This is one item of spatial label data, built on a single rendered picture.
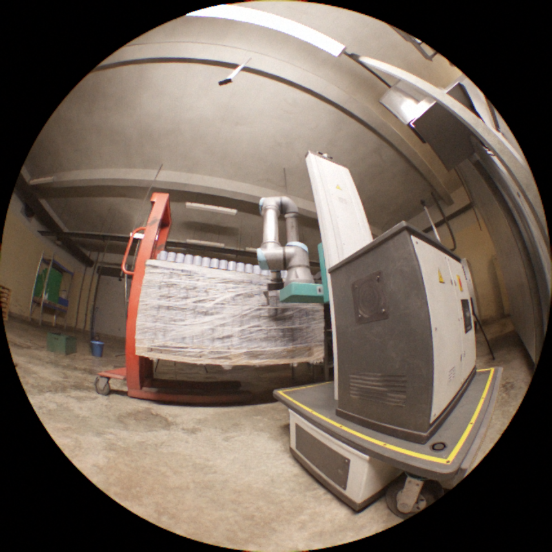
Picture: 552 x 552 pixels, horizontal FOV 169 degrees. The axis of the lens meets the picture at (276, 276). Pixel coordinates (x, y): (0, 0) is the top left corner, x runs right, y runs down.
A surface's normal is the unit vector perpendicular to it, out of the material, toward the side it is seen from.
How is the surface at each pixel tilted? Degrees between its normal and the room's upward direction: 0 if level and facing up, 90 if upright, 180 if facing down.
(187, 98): 180
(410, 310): 90
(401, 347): 90
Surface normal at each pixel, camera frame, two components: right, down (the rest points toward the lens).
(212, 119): 0.03, 0.95
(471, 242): -0.92, -0.11
